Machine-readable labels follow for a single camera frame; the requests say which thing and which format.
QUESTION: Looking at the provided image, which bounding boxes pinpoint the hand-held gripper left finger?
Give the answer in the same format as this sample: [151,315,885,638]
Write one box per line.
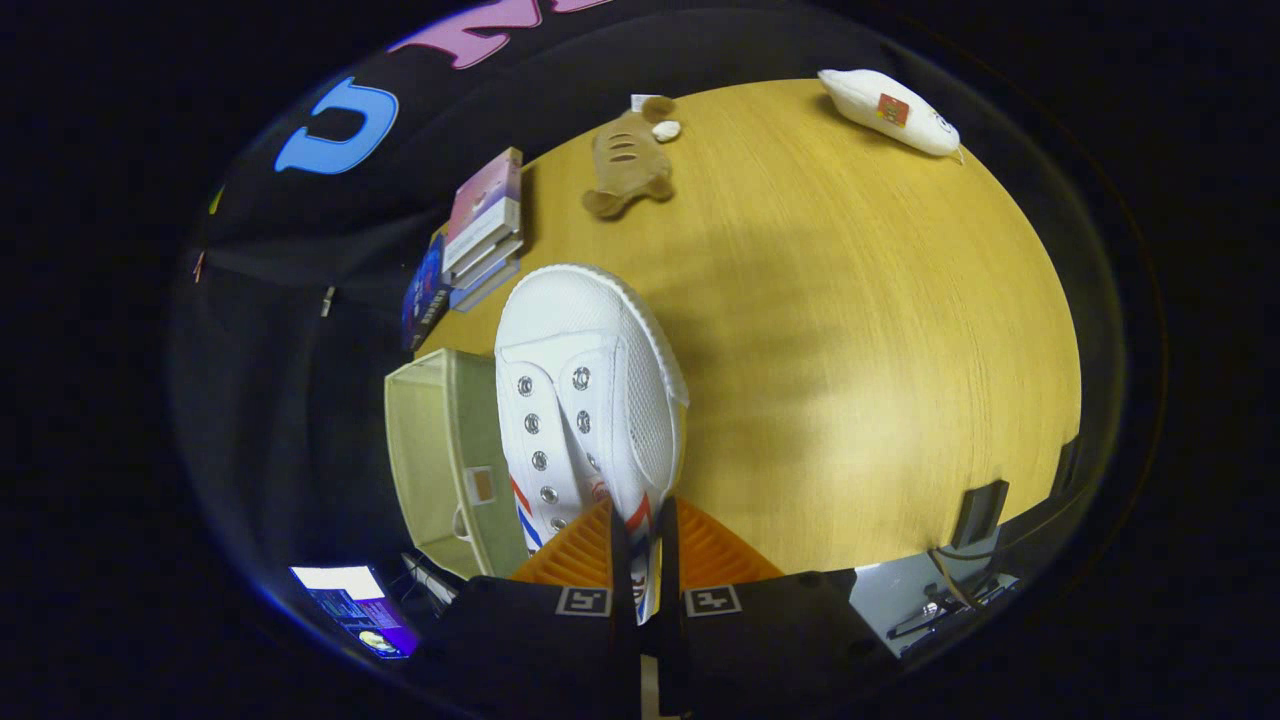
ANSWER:
[415,495,641,720]

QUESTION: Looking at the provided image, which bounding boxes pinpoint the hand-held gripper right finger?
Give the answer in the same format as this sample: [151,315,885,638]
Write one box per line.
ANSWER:
[655,495,901,720]

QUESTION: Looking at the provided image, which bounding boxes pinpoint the green fabric storage box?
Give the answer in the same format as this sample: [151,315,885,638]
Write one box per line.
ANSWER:
[384,347,531,583]

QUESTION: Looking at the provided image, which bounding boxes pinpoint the computer monitor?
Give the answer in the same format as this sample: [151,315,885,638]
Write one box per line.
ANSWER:
[289,565,421,661]

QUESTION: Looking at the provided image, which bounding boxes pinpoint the pale blue book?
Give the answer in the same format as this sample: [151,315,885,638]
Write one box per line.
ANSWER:
[448,258,522,314]

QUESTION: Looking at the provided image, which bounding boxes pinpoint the black stand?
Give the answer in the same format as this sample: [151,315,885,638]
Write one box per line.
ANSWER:
[945,478,1011,561]

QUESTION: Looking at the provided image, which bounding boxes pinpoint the grey book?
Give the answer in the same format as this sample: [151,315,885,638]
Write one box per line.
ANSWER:
[445,230,524,293]

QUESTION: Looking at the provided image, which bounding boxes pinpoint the dark blue book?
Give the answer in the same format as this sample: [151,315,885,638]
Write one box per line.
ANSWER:
[401,232,451,353]

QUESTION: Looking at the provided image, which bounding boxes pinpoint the pink book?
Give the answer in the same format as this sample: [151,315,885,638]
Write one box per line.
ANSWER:
[443,147,524,273]

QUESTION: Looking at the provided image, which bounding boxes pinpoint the brown plush toy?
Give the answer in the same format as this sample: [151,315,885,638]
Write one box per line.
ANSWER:
[581,95,683,222]

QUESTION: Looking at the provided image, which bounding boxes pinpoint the white plush toy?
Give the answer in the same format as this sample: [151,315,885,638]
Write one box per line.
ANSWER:
[818,68,963,159]

